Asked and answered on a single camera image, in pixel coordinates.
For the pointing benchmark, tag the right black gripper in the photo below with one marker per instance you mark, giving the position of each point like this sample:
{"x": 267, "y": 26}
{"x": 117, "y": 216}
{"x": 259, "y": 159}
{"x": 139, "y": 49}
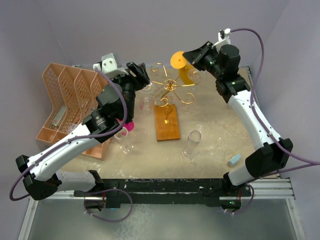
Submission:
{"x": 196, "y": 56}

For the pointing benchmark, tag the gold wire wine glass rack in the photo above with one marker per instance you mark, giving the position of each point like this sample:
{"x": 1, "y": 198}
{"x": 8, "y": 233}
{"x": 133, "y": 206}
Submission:
{"x": 165, "y": 112}

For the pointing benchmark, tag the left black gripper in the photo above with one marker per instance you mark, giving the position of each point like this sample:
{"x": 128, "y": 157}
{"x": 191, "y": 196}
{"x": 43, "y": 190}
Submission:
{"x": 141, "y": 79}

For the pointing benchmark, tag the yellow plastic wine glass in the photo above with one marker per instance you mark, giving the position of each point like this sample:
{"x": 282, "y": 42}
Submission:
{"x": 179, "y": 63}

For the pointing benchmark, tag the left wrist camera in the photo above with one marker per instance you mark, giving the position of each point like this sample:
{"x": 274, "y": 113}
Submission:
{"x": 110, "y": 66}

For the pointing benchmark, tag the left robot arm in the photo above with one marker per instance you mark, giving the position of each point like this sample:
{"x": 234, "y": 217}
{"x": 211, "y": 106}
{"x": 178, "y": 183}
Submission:
{"x": 41, "y": 174}

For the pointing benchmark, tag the clear glass left front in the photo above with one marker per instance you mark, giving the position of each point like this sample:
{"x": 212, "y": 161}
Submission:
{"x": 122, "y": 137}

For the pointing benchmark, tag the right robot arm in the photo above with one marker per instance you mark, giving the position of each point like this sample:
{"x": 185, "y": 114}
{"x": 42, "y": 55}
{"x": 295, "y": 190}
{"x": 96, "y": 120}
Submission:
{"x": 271, "y": 150}

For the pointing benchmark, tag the clear champagne flute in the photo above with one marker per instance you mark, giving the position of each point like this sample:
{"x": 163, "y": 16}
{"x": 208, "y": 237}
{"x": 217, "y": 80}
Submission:
{"x": 193, "y": 140}

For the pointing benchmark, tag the pink plastic wine glass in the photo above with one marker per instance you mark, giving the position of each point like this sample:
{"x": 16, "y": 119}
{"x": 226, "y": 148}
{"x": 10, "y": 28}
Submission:
{"x": 127, "y": 127}

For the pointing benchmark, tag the light blue small box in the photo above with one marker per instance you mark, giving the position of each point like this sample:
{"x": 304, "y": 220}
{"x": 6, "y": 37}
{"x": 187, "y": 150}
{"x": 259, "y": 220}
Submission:
{"x": 235, "y": 159}

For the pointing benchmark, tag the silver red tube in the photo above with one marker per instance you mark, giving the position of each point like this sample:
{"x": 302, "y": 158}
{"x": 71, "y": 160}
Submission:
{"x": 59, "y": 115}

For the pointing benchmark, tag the orange plastic file organizer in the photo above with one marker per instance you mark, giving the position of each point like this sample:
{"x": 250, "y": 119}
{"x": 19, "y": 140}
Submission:
{"x": 74, "y": 88}

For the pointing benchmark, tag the clear wine glass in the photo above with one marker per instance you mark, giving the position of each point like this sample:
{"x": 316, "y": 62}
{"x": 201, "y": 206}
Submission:
{"x": 146, "y": 101}
{"x": 196, "y": 76}

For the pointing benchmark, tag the black table front rail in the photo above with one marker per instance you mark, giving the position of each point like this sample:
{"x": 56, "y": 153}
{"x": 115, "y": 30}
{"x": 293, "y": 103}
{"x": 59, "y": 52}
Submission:
{"x": 211, "y": 192}

